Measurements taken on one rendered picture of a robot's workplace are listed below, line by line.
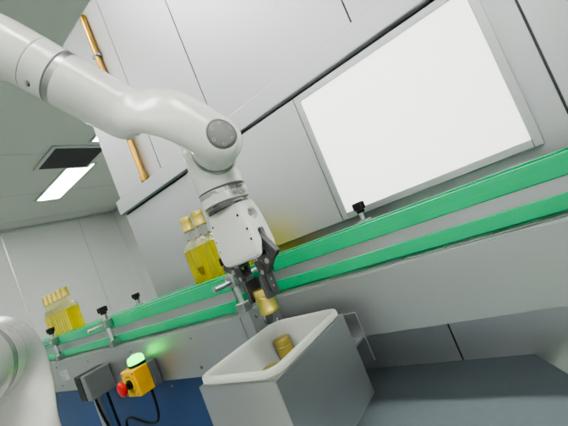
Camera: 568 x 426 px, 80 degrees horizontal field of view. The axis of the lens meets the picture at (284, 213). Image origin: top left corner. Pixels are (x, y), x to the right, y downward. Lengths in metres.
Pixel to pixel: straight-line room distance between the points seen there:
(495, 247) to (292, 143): 0.54
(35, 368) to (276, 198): 0.63
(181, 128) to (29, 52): 0.25
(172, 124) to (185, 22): 0.77
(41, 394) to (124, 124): 0.41
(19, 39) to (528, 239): 0.80
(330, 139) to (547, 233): 0.49
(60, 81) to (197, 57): 0.64
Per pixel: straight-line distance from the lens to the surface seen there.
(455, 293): 0.65
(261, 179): 0.99
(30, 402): 0.66
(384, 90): 0.83
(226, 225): 0.59
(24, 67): 0.66
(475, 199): 0.63
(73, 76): 0.64
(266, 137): 0.97
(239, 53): 1.09
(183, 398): 1.10
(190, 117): 0.53
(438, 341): 0.94
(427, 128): 0.80
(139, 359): 1.08
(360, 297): 0.71
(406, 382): 0.93
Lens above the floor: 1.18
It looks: 3 degrees up
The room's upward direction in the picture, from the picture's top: 22 degrees counter-clockwise
